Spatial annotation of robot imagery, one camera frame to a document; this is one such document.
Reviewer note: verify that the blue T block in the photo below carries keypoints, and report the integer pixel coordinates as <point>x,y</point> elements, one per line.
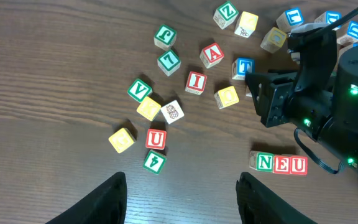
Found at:
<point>241,67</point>

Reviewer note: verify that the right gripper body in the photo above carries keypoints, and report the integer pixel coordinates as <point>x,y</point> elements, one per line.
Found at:
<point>274,91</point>

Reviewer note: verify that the yellow block top left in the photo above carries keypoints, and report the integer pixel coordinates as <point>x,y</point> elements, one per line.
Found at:
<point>246,24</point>

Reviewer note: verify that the red I block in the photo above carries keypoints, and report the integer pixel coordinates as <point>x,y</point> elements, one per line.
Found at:
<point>196,83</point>

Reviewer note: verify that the yellow block beside V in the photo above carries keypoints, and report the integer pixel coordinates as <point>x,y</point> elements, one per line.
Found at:
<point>148,108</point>

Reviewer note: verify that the green Z block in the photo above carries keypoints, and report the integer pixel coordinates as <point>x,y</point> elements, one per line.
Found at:
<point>225,15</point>

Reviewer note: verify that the red u block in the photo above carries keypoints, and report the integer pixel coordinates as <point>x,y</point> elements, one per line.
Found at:
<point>299,165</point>
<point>156,139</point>

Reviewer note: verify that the red E block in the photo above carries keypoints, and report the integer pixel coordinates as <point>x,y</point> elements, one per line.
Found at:
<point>281,164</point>

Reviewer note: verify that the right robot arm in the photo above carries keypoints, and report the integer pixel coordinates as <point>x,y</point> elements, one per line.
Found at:
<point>320,98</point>

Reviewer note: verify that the blue L block top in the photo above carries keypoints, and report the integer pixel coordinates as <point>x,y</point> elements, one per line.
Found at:
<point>290,19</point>

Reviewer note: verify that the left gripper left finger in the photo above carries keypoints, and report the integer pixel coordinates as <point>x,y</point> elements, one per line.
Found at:
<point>107,203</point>

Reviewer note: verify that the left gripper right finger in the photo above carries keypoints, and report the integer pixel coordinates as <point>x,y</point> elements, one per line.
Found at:
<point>259,205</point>

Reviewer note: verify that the red A block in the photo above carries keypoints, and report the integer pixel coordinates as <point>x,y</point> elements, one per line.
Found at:
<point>211,55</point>

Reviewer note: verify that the green R block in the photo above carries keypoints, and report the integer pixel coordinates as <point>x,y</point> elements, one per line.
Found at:
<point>248,92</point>

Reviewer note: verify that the green block upper left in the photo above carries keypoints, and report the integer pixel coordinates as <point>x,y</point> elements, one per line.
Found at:
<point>165,37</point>

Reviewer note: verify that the green 7 block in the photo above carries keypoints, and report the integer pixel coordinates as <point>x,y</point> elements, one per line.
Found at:
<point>169,62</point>

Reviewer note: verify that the yellow block centre top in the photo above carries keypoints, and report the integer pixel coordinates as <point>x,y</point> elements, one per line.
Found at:
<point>273,40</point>

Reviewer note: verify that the green 4 block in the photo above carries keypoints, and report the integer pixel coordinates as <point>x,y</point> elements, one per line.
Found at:
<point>154,162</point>

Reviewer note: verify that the yellow block far left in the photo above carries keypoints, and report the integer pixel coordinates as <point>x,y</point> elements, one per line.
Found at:
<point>121,140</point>

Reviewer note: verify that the green V block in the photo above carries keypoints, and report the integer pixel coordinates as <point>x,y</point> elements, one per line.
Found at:
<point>139,90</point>

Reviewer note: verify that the plain wooden picture block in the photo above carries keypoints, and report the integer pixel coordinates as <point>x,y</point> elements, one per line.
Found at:
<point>172,112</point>

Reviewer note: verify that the green N block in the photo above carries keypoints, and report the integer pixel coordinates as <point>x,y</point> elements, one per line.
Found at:
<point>261,161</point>

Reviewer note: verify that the blue D block tilted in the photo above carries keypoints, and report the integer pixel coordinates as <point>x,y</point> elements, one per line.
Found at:
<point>347,34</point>

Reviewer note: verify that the yellow block centre low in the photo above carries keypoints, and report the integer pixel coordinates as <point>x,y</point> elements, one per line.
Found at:
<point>226,97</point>

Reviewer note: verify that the blue 5 block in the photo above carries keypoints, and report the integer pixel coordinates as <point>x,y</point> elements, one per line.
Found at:
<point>346,48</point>

